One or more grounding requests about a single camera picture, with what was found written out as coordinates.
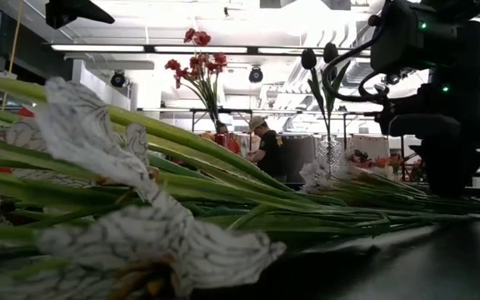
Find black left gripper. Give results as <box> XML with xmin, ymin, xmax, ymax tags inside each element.
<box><xmin>44</xmin><ymin>0</ymin><xmax>117</xmax><ymax>31</ymax></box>

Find yellow rope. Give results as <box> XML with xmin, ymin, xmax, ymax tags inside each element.
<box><xmin>0</xmin><ymin>0</ymin><xmax>23</xmax><ymax>112</ymax></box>

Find small white blossom bunch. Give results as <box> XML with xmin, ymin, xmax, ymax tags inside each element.
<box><xmin>299</xmin><ymin>156</ymin><xmax>480</xmax><ymax>217</ymax></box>

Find dark grey partition panel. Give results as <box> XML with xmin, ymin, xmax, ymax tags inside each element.
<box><xmin>283</xmin><ymin>134</ymin><xmax>318</xmax><ymax>185</ymax></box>

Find orange red background flowers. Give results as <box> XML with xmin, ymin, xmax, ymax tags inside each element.
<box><xmin>372</xmin><ymin>153</ymin><xmax>404</xmax><ymax>168</ymax></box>

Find overhead light bar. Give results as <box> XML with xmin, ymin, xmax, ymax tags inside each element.
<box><xmin>50</xmin><ymin>42</ymin><xmax>480</xmax><ymax>59</ymax></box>

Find black hanging ceiling camera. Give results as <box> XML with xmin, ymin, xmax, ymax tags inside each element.
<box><xmin>110</xmin><ymin>69</ymin><xmax>127</xmax><ymax>89</ymax></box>
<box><xmin>247</xmin><ymin>65</ymin><xmax>264</xmax><ymax>84</ymax></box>

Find black metal table frame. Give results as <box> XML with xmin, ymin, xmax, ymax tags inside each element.
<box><xmin>188</xmin><ymin>107</ymin><xmax>254</xmax><ymax>138</ymax></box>
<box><xmin>342</xmin><ymin>110</ymin><xmax>407</xmax><ymax>160</ymax></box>

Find clear cut-glass vase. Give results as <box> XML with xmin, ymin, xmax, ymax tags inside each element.
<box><xmin>317</xmin><ymin>135</ymin><xmax>343</xmax><ymax>175</ymax></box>

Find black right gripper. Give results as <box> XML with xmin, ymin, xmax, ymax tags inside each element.
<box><xmin>374</xmin><ymin>112</ymin><xmax>480</xmax><ymax>198</ymax></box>

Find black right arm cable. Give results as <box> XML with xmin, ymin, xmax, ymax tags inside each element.
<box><xmin>322</xmin><ymin>22</ymin><xmax>391</xmax><ymax>104</ymax></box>

